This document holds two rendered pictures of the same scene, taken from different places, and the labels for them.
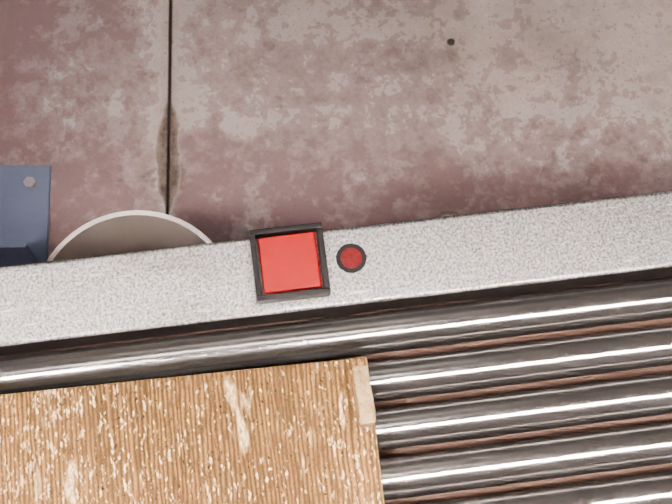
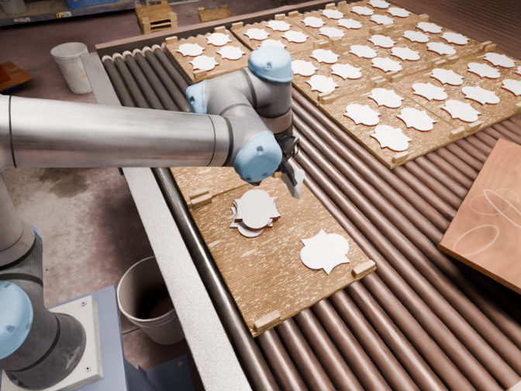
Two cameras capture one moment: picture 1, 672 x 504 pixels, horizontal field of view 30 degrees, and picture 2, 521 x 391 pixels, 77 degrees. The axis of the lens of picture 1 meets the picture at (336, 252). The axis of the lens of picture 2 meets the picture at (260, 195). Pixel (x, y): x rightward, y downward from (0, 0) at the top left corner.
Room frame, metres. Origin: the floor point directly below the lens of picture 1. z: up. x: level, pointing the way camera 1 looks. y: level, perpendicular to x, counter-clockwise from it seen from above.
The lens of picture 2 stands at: (0.03, 0.98, 1.66)
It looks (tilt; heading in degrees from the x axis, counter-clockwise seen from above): 48 degrees down; 260
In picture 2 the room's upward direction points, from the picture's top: straight up
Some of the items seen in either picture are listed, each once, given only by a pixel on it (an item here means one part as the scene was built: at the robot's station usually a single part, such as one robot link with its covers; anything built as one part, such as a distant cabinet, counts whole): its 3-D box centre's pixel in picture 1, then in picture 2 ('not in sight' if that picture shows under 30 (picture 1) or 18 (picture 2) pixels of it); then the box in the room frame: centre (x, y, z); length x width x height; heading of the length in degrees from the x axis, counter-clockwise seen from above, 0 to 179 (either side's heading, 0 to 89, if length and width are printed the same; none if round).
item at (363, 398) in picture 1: (363, 396); not in sight; (0.20, -0.05, 0.95); 0.06 x 0.02 x 0.03; 17
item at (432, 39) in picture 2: not in sight; (434, 37); (-1.18, -0.57, 0.94); 0.41 x 0.35 x 0.04; 109
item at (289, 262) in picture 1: (289, 263); not in sight; (0.33, 0.04, 0.92); 0.06 x 0.06 x 0.01; 18
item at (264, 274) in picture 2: not in sight; (275, 237); (-0.10, 0.49, 0.93); 0.41 x 0.35 x 0.02; 108
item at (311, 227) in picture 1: (289, 263); not in sight; (0.33, 0.04, 0.92); 0.08 x 0.08 x 0.02; 18
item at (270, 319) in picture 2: not in sight; (267, 320); (-0.04, 0.72, 0.95); 0.06 x 0.02 x 0.03; 18
